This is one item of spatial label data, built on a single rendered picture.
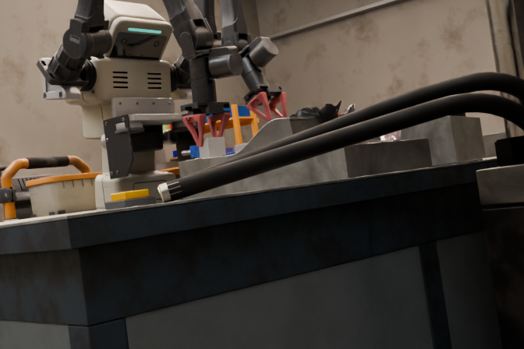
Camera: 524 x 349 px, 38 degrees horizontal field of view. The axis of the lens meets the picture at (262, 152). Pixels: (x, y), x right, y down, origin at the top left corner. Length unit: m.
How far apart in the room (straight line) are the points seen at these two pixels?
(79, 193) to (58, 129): 9.22
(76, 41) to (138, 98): 0.28
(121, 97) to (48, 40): 9.75
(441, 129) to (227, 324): 0.89
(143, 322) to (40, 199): 1.47
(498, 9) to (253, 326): 0.66
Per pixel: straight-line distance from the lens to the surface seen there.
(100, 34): 1.99
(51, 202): 2.34
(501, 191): 1.29
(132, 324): 0.94
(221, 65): 1.73
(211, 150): 1.75
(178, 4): 1.79
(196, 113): 1.76
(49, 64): 2.06
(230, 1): 2.20
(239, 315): 1.04
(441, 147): 1.77
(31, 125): 11.36
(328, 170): 1.40
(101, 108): 2.17
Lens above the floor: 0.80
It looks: 3 degrees up
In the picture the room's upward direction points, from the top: 8 degrees counter-clockwise
